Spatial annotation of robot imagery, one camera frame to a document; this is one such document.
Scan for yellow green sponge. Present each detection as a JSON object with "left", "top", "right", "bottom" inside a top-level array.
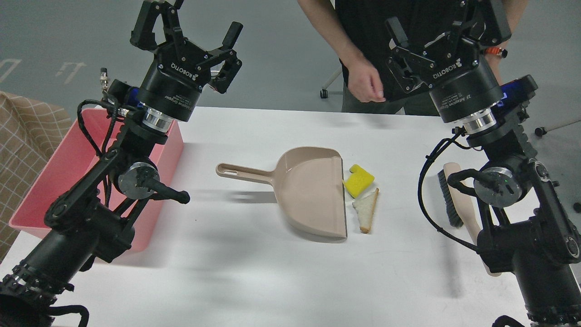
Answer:
[{"left": 343, "top": 164, "right": 375, "bottom": 198}]

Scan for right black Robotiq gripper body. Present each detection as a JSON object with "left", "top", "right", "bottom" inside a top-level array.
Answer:
[{"left": 386, "top": 39, "right": 503, "bottom": 123}]

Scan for person's dark torso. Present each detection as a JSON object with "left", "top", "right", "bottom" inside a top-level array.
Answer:
[{"left": 335, "top": 0, "right": 504, "bottom": 116}]

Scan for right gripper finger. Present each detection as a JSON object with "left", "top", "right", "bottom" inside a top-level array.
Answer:
[
  {"left": 448, "top": 0, "right": 512, "bottom": 46},
  {"left": 385, "top": 17, "right": 410, "bottom": 57}
]

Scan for pink plastic bin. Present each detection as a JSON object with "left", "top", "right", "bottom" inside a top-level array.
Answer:
[{"left": 9, "top": 108, "right": 183, "bottom": 252}]

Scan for person's left forearm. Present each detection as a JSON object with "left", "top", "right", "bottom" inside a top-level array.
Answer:
[{"left": 485, "top": 0, "right": 529, "bottom": 85}]

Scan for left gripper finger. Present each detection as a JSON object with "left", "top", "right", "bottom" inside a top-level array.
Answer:
[
  {"left": 130, "top": 0, "right": 184, "bottom": 51},
  {"left": 221, "top": 21, "right": 243, "bottom": 50}
]

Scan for beige hand brush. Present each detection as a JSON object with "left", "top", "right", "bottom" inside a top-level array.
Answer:
[{"left": 437, "top": 162, "right": 502, "bottom": 277}]

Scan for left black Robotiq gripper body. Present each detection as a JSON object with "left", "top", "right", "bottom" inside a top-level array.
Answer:
[{"left": 138, "top": 40, "right": 242, "bottom": 122}]

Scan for white bread slice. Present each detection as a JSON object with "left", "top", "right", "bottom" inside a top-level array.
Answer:
[{"left": 351, "top": 188, "right": 379, "bottom": 234}]

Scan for beige plastic dustpan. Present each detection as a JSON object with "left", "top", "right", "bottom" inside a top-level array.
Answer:
[{"left": 216, "top": 146, "right": 347, "bottom": 239}]

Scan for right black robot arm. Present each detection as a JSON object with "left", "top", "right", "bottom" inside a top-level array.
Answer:
[{"left": 385, "top": 0, "right": 580, "bottom": 327}]

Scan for brown checkered cloth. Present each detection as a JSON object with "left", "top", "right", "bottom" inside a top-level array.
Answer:
[{"left": 0, "top": 91, "right": 71, "bottom": 259}]

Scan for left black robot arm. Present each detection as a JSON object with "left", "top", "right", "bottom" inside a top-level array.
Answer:
[{"left": 1, "top": 0, "right": 243, "bottom": 327}]

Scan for grey office chair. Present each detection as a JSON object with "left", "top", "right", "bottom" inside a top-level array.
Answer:
[{"left": 319, "top": 67, "right": 342, "bottom": 99}]

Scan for person's right hand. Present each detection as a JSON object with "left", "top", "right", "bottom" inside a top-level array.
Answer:
[{"left": 346, "top": 58, "right": 386, "bottom": 103}]

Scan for orange wristband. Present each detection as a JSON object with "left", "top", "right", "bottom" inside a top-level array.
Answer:
[{"left": 483, "top": 46, "right": 508, "bottom": 59}]

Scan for person's right forearm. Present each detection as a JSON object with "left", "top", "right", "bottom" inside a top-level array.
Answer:
[{"left": 297, "top": 0, "right": 367, "bottom": 68}]

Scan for chair leg with caster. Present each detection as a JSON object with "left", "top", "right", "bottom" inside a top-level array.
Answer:
[{"left": 534, "top": 118, "right": 581, "bottom": 138}]

